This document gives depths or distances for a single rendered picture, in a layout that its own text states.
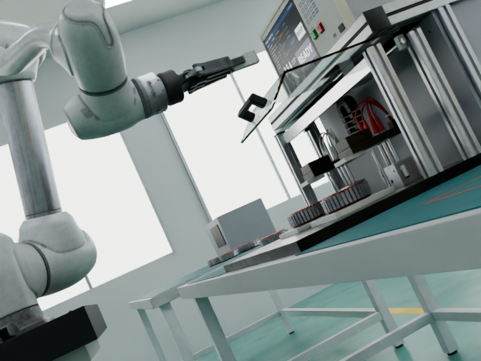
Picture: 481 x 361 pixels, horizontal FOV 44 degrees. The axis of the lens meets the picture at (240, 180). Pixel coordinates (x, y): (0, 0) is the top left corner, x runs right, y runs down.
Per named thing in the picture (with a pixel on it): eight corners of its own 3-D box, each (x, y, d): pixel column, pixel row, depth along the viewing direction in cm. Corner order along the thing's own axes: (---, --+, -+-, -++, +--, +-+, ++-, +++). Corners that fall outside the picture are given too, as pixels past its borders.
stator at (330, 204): (338, 210, 124) (331, 194, 125) (318, 218, 135) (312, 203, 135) (381, 190, 128) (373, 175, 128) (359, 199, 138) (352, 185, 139)
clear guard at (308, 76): (271, 109, 109) (258, 80, 110) (240, 144, 132) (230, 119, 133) (412, 54, 119) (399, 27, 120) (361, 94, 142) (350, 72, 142)
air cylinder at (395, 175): (404, 185, 131) (392, 163, 132) (388, 192, 138) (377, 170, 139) (421, 177, 133) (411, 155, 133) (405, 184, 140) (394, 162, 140)
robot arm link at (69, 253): (15, 302, 163) (75, 280, 182) (54, 299, 155) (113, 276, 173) (-50, 26, 161) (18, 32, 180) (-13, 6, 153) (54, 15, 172)
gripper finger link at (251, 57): (227, 60, 136) (227, 59, 135) (253, 50, 138) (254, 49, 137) (232, 71, 135) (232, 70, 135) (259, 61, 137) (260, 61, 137)
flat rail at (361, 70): (376, 65, 118) (370, 51, 118) (283, 146, 177) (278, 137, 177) (381, 63, 118) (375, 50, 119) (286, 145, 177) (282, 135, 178)
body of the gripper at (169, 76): (166, 112, 134) (203, 98, 137) (170, 99, 126) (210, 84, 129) (152, 82, 135) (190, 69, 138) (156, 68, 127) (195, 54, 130)
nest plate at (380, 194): (336, 218, 122) (334, 213, 122) (311, 228, 136) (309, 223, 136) (396, 190, 126) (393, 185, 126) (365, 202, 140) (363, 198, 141)
